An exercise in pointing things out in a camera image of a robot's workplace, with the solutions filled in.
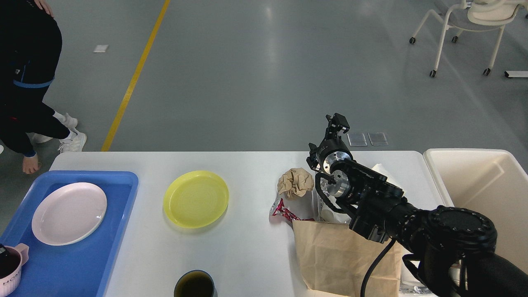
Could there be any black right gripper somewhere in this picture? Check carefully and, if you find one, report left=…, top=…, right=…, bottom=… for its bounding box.
left=306, top=113, right=353, bottom=173

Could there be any dark green mug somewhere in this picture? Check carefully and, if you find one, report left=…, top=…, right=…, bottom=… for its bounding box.
left=173, top=269, right=218, bottom=297

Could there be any pink mug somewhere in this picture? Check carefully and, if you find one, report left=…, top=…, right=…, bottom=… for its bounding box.
left=0, top=243, right=29, bottom=297

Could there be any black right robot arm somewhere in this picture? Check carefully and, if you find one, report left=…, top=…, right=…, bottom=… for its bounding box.
left=306, top=113, right=527, bottom=297

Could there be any floor outlet plate left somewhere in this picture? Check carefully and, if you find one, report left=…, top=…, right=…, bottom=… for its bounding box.
left=347, top=133, right=368, bottom=147

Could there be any floor outlet plate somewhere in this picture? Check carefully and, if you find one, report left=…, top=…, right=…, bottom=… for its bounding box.
left=368, top=133, right=389, bottom=146
left=347, top=133, right=368, bottom=147

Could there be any floor outlet plate right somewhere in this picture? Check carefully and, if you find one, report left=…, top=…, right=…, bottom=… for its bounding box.
left=368, top=133, right=389, bottom=146

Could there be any crumpled brown paper ball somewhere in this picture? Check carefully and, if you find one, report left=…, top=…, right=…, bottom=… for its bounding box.
left=277, top=168, right=314, bottom=200

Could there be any red white snack wrapper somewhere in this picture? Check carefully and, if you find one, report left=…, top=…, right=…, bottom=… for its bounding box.
left=269, top=198, right=302, bottom=222

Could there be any brown paper bag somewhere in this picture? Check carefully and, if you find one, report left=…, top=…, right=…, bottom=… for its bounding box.
left=293, top=220, right=403, bottom=297

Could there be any yellow plastic plate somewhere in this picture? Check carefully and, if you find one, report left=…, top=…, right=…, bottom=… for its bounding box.
left=163, top=170, right=229, bottom=228

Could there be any beige plastic bin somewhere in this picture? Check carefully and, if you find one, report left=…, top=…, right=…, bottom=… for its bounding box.
left=424, top=148, right=528, bottom=272

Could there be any white chair on casters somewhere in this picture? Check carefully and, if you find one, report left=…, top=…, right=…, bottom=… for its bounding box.
left=409, top=0, right=527, bottom=78

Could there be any white bar on floor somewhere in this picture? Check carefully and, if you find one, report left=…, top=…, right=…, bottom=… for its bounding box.
left=504, top=70, right=528, bottom=78

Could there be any blue plastic tray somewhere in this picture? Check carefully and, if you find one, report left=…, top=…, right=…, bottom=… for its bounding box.
left=1, top=170, right=139, bottom=297

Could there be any white round plate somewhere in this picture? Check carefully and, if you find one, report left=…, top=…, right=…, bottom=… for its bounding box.
left=31, top=182, right=108, bottom=246

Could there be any person in dark clothes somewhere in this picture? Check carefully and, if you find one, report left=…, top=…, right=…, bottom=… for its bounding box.
left=1, top=0, right=87, bottom=174

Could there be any black cable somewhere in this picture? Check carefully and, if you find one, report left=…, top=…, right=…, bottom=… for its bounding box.
left=360, top=239, right=397, bottom=297

